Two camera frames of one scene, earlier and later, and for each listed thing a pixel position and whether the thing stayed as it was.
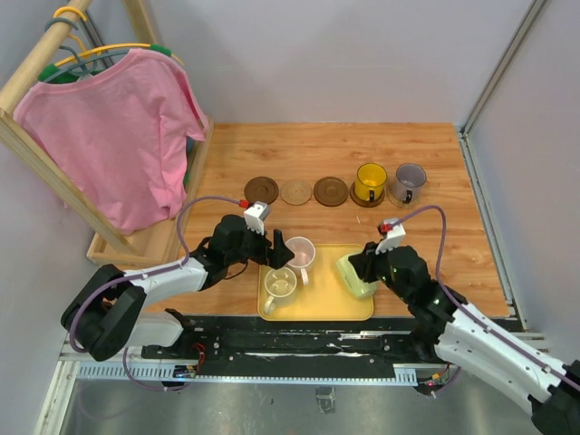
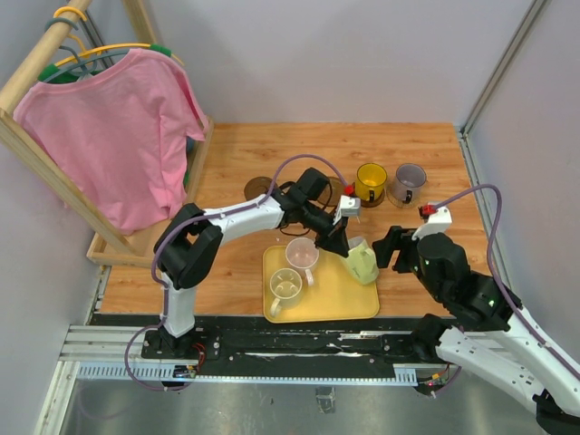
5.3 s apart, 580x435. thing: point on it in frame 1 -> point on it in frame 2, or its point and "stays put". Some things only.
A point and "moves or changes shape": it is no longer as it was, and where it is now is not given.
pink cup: (304, 252) stays put
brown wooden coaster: (331, 191) stays put
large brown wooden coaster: (261, 189) stays put
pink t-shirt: (121, 134) stays put
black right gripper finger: (366, 263) -> (385, 247)
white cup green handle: (355, 285) moves or changes shape
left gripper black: (278, 256) -> (335, 240)
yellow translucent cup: (370, 182) stays put
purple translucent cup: (409, 181) stays put
